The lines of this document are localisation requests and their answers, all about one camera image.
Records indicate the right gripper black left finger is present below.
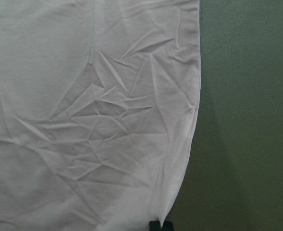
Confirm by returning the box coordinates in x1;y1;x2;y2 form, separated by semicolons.
148;220;161;231

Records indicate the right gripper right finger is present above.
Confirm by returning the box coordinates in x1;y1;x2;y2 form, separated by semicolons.
162;221;173;231

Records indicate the pink Snoopy t-shirt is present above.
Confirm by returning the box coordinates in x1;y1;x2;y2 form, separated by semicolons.
0;0;201;231

